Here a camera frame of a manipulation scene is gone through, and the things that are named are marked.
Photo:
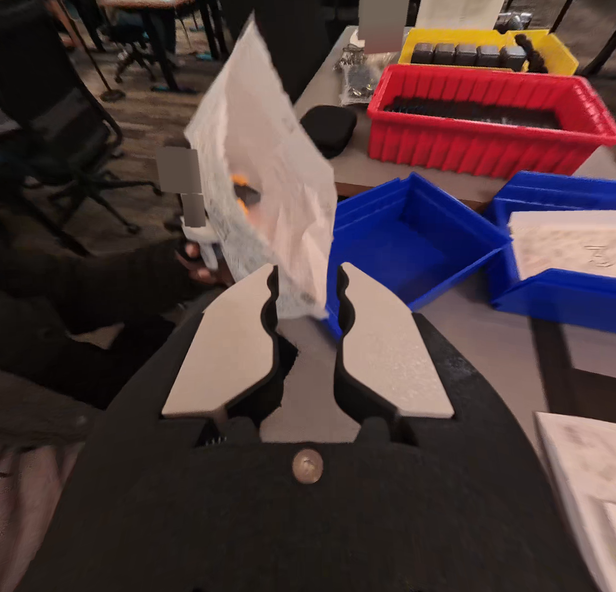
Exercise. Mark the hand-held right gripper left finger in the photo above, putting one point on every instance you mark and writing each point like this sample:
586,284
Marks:
226,351

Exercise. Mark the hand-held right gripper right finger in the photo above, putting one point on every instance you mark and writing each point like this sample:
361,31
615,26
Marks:
390,356

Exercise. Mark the blue plastic bin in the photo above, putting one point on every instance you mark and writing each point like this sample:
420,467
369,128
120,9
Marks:
409,245

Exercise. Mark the large white paper bag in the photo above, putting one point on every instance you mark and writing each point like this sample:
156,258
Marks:
269,144

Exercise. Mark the person's left forearm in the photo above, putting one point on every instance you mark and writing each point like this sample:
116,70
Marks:
96,284

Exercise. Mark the grey desk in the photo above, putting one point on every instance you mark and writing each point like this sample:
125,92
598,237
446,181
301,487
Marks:
481,351

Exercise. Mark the person's left hand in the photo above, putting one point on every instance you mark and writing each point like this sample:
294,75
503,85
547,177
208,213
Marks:
197,265

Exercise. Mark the grey adjoining table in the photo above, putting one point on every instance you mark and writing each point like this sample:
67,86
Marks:
353,171

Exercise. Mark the black zip pouch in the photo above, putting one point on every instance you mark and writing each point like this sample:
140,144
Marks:
327,128

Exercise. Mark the blue bin holding paper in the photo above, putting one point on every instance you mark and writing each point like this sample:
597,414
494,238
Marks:
553,298

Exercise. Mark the person's black fleece jacket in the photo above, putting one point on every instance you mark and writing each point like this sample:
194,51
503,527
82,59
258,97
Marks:
43,404

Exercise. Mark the black office chair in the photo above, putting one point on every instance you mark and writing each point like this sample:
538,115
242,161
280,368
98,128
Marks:
53,120

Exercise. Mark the white printed sheet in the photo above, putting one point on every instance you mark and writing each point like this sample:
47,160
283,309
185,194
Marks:
563,245

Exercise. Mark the clear bag of metal parts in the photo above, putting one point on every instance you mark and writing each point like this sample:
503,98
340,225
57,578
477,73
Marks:
358,79

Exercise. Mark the red plastic bin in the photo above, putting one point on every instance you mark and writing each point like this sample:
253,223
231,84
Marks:
471,144

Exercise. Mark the white instruction booklet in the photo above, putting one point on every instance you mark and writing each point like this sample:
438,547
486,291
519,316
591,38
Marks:
582,481

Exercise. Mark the black floor stand pole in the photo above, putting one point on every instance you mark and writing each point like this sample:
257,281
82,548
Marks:
77,39

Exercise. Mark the pile of black parts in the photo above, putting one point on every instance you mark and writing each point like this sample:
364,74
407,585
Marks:
471,111

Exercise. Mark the person's pink shirt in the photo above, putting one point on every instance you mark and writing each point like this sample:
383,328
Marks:
24,515

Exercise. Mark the row of black cases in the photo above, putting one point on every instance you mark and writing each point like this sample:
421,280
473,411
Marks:
467,55

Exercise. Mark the yellow plastic bin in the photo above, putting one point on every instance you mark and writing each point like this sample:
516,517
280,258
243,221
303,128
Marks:
563,58

